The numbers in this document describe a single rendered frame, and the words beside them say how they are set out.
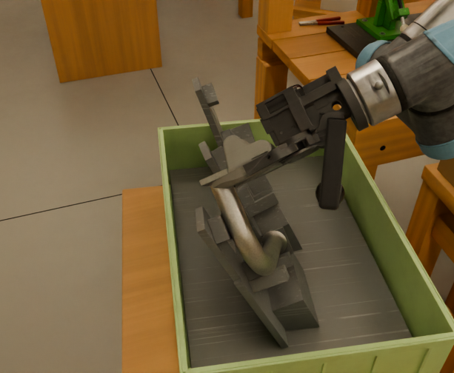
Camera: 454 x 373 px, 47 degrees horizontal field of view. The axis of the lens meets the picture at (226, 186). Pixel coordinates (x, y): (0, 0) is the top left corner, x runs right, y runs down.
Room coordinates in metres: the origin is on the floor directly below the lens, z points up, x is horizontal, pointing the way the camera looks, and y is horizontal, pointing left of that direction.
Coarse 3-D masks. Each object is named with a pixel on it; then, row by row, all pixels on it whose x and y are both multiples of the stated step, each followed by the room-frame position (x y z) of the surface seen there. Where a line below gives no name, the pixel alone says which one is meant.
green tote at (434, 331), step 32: (160, 128) 0.97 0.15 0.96; (192, 128) 0.97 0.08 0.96; (224, 128) 0.99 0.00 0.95; (256, 128) 1.00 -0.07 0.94; (160, 160) 0.85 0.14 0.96; (192, 160) 0.97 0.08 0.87; (352, 160) 0.87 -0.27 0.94; (352, 192) 0.84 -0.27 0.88; (384, 224) 0.69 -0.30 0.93; (384, 256) 0.66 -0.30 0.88; (416, 256) 0.59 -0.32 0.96; (416, 288) 0.55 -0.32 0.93; (416, 320) 0.52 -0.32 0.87; (448, 320) 0.46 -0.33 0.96; (320, 352) 0.40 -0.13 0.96; (352, 352) 0.40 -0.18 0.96; (384, 352) 0.41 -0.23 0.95; (416, 352) 0.42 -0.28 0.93; (448, 352) 0.43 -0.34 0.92
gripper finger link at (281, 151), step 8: (296, 144) 0.52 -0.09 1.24; (272, 152) 0.51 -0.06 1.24; (280, 152) 0.51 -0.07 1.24; (288, 152) 0.51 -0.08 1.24; (256, 160) 0.51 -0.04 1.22; (264, 160) 0.51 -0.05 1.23; (272, 160) 0.50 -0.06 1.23; (280, 160) 0.51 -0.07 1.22; (248, 168) 0.51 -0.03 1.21; (256, 168) 0.50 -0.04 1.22
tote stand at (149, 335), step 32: (128, 192) 0.94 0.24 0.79; (160, 192) 0.94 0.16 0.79; (128, 224) 0.83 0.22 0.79; (160, 224) 0.83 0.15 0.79; (128, 256) 0.74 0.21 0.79; (160, 256) 0.74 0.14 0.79; (128, 288) 0.65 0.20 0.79; (160, 288) 0.65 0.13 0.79; (128, 320) 0.58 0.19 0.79; (160, 320) 0.58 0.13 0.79; (128, 352) 0.51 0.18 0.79; (160, 352) 0.51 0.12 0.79
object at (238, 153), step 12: (228, 144) 0.54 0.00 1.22; (240, 144) 0.54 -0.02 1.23; (252, 144) 0.54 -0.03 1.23; (264, 144) 0.54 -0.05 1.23; (228, 156) 0.53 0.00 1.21; (240, 156) 0.53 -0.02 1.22; (252, 156) 0.53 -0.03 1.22; (228, 168) 0.52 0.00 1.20; (240, 168) 0.51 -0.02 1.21; (264, 168) 0.51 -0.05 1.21; (228, 180) 0.51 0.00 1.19; (240, 180) 0.51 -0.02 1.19
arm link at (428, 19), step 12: (444, 0) 0.74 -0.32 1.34; (432, 12) 0.74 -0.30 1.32; (444, 12) 0.73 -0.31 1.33; (420, 24) 0.73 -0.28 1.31; (432, 24) 0.72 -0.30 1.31; (408, 36) 0.72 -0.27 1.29; (372, 48) 0.75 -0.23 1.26; (384, 48) 0.74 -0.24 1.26; (360, 60) 0.75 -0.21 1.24; (372, 60) 0.73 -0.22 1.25
